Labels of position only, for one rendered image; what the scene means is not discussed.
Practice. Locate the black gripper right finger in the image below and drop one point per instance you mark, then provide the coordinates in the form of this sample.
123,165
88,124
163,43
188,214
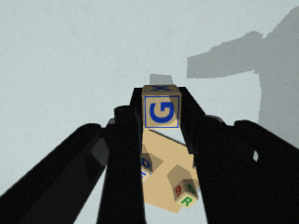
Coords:
226,170

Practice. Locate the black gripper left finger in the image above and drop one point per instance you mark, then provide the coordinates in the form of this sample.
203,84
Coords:
55,190

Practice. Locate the tan flat mat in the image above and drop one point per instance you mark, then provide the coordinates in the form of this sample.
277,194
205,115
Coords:
171,163

